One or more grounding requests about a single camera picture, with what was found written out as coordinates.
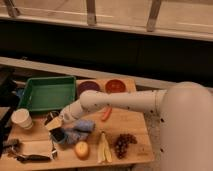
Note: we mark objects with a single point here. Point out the small metal cup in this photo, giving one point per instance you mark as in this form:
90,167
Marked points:
51,115

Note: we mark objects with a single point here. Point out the blue cloth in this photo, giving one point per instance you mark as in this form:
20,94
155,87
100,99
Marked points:
74,136

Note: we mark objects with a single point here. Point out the green plastic tray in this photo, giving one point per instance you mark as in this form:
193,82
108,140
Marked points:
48,93

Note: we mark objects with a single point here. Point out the blue sponge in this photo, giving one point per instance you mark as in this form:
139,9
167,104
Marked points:
84,126

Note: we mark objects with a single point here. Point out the orange carrot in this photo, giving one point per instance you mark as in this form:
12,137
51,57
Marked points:
106,114

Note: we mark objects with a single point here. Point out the bunch of dark grapes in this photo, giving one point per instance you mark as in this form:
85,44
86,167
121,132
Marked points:
122,143

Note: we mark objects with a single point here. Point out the blue plastic cup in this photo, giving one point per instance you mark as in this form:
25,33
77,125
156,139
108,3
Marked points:
59,142

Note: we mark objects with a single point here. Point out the yellow banana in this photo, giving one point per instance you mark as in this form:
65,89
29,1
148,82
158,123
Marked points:
103,151

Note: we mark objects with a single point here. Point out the purple bowl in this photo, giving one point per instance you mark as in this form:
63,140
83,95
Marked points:
87,85

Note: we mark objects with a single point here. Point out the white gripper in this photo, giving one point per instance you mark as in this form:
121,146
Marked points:
69,113

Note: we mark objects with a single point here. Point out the white paper cup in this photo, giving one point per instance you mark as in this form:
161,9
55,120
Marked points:
22,118

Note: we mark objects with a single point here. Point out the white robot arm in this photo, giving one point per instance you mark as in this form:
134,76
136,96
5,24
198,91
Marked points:
186,111

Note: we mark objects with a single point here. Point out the black handled tool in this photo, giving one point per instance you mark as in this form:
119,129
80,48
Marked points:
32,158

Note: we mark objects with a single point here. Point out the orange bowl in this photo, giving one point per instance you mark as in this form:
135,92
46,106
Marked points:
115,86

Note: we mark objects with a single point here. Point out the dark eraser block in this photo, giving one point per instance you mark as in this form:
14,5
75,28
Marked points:
58,134

